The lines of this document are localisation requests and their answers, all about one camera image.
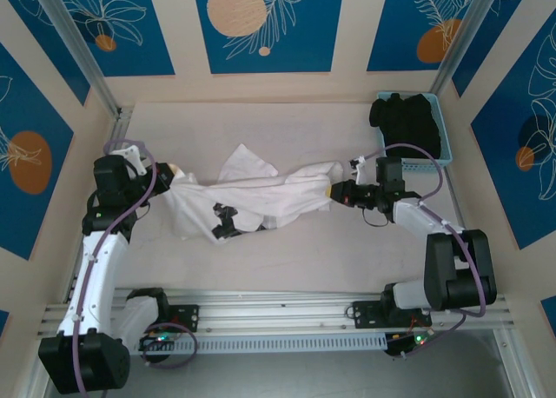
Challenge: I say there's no light blue plastic basket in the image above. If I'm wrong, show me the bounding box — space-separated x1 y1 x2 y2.
375 91 453 173

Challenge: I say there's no white t-shirt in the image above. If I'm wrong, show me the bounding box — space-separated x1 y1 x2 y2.
163 143 344 245

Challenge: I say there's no black garment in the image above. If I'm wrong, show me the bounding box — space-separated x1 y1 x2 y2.
367 92 444 160

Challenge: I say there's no small circuit board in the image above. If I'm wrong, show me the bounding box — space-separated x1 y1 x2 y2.
386 330 434 358
138 333 175 351

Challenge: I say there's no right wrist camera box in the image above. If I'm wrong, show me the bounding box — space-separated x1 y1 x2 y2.
349 154 370 184

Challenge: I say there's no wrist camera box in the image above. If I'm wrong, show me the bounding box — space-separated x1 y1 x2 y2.
110 142 149 176
349 154 370 184

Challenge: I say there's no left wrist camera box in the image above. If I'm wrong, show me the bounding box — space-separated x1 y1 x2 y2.
110 142 149 176

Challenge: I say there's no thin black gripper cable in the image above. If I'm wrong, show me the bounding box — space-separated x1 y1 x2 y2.
361 209 391 229

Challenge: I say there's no aluminium table side rail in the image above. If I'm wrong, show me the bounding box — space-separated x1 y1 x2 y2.
443 171 465 234
63 106 134 303

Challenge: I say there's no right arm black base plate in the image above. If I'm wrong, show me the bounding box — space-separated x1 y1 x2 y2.
351 301 387 329

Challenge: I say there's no aluminium mounting rail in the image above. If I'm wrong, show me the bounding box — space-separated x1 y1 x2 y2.
36 288 516 341

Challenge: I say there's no aluminium frame post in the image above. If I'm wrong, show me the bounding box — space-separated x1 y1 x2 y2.
424 0 500 108
32 0 121 116

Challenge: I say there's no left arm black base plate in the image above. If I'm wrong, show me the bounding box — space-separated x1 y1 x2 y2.
167 304 201 333

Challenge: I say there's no grey slotted cable duct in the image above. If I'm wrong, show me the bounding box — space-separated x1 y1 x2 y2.
129 333 388 355

